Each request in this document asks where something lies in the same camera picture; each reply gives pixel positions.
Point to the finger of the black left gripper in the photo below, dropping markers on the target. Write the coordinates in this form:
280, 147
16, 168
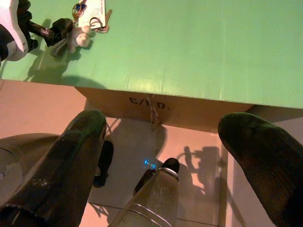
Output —
61, 28
59, 48

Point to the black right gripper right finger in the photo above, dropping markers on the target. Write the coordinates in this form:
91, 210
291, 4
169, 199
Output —
267, 165

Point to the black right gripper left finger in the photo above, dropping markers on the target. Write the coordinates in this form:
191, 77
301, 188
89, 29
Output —
61, 170

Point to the blue charm with gold frame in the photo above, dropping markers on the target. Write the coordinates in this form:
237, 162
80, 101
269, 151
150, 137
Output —
77, 7

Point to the white card key tag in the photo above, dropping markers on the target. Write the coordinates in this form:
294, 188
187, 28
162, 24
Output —
91, 11

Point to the bronze metal key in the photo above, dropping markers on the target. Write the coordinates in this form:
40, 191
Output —
108, 20

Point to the silver left robot leg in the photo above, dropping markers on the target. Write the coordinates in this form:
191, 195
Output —
21, 156

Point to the silver robot leg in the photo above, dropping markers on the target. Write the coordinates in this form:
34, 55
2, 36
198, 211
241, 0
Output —
21, 156
156, 198

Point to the brown cardboard box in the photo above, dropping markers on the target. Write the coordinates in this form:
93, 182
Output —
113, 106

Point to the silver right robot leg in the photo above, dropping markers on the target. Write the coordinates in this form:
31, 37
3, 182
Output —
156, 198

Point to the frayed brown tape strip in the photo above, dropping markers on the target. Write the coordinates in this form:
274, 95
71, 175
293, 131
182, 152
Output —
154, 116

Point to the green corrugated board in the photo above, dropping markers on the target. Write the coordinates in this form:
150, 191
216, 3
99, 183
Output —
189, 47

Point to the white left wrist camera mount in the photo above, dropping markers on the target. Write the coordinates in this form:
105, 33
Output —
14, 23

